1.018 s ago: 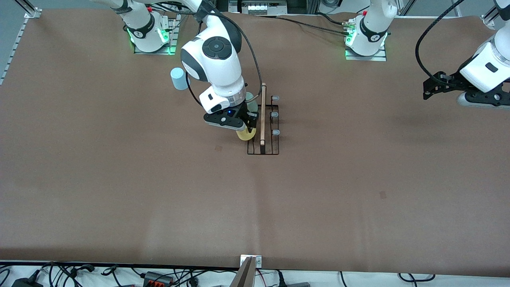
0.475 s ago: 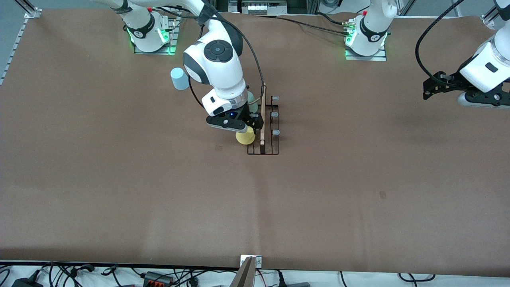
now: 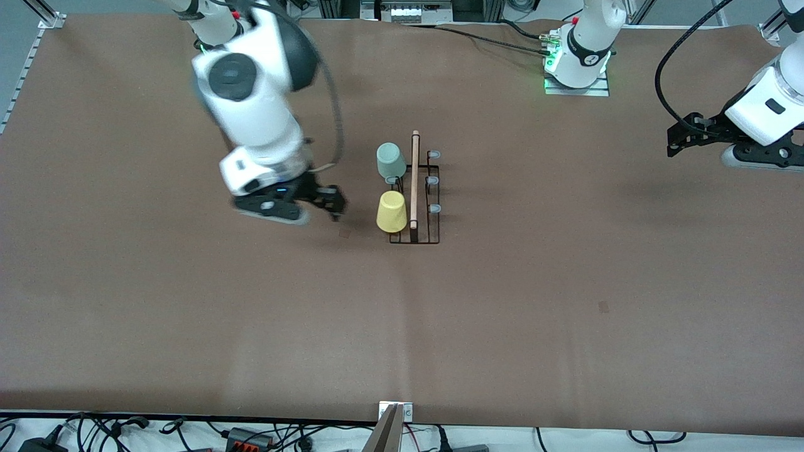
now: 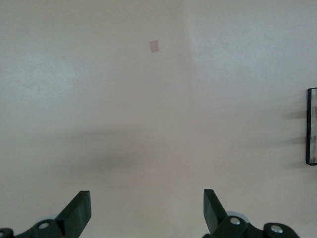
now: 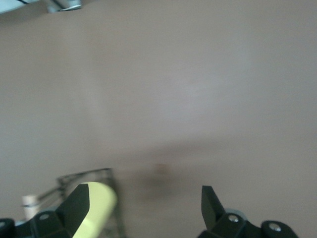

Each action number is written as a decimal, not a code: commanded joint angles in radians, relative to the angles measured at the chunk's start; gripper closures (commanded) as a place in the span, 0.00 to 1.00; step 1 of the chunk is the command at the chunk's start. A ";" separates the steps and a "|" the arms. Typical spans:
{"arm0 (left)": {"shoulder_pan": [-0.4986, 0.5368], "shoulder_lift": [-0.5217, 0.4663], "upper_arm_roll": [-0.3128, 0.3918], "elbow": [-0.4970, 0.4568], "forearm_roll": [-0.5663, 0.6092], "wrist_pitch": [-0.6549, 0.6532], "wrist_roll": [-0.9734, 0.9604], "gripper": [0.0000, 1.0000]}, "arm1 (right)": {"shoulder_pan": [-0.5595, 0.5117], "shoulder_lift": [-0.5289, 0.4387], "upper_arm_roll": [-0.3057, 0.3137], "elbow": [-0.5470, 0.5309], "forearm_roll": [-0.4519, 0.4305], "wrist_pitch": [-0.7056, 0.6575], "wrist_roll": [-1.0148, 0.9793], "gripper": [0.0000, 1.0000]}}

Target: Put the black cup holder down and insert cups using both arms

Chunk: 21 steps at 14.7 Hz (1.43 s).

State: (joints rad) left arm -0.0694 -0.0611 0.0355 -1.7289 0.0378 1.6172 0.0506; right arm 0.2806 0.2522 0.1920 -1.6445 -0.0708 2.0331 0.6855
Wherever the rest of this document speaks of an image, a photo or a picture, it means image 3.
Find yellow plastic cup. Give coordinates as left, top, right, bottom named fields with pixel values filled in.
left=376, top=190, right=408, bottom=234

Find pale green plastic cup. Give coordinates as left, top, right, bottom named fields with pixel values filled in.
left=376, top=143, right=407, bottom=180

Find black wire cup holder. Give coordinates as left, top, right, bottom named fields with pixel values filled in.
left=383, top=130, right=442, bottom=245

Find brown table mat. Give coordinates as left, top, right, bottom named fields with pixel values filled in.
left=0, top=14, right=804, bottom=437

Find grey control box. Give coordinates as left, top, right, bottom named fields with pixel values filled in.
left=361, top=0, right=454, bottom=24

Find black connector box orange levers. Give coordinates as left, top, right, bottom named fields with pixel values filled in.
left=226, top=428, right=274, bottom=451

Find aluminium corner profile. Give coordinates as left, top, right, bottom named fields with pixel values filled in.
left=22, top=0, right=67, bottom=30

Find black power adapter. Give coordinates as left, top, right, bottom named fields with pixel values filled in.
left=19, top=436, right=70, bottom=452

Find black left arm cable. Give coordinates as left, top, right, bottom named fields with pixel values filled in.
left=655, top=0, right=733, bottom=134

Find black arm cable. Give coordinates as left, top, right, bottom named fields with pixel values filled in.
left=276, top=9, right=345, bottom=169
left=655, top=0, right=733, bottom=134

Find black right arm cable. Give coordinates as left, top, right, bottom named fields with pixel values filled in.
left=276, top=9, right=345, bottom=169

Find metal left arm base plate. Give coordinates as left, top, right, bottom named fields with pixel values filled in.
left=544, top=69, right=611, bottom=97

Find black braided base cable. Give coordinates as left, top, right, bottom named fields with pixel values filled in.
left=402, top=21, right=558, bottom=58

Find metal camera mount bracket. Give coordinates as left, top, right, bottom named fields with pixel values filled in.
left=361, top=402, right=414, bottom=452

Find black cable clamp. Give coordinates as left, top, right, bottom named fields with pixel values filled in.
left=109, top=415, right=150, bottom=435

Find black cable loop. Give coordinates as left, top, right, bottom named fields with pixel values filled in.
left=628, top=430, right=687, bottom=444

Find perforated aluminium side rail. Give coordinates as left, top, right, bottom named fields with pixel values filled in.
left=0, top=28, right=48, bottom=136

